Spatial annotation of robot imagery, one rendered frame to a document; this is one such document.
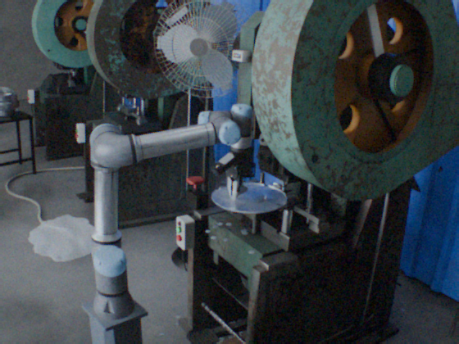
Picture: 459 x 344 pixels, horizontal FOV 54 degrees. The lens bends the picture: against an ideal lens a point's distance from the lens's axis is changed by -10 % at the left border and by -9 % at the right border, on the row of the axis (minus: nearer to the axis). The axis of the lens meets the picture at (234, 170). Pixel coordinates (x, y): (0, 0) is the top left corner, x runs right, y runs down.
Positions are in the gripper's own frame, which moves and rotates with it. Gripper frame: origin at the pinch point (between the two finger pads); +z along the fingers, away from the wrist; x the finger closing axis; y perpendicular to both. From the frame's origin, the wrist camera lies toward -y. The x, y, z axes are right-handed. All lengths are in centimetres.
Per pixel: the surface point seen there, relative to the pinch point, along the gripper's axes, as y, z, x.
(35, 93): -7, 21, 372
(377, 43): 20, -64, -45
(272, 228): 10.5, 9.5, -12.5
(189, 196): -0.5, 11.1, 32.6
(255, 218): 7.9, 8.0, -4.7
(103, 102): 56, 28, 326
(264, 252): 2.7, 15.2, -18.7
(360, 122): 22, -37, -40
